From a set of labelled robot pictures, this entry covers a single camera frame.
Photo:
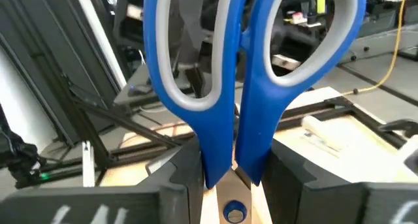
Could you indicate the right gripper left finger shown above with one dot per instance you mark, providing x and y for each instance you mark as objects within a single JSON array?
[{"x": 98, "y": 207}]

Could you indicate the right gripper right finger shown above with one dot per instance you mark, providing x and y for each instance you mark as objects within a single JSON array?
[{"x": 326, "y": 204}]

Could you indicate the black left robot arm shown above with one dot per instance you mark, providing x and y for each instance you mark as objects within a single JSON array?
[{"x": 196, "y": 83}]

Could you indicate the silver aluminium extrusion piece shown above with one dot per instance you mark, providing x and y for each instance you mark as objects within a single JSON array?
[{"x": 88, "y": 165}]

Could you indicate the white stapler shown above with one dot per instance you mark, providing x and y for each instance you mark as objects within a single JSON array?
[{"x": 323, "y": 129}]

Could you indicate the grey desk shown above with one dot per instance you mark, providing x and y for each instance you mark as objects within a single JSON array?
[{"x": 137, "y": 98}]

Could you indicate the black computer mouse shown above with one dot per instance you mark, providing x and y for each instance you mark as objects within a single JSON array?
[{"x": 140, "y": 89}]

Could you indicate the black folding partition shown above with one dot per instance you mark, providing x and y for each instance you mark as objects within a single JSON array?
[{"x": 49, "y": 54}]

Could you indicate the yellow bottle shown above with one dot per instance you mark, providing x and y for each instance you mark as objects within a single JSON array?
[{"x": 321, "y": 2}]

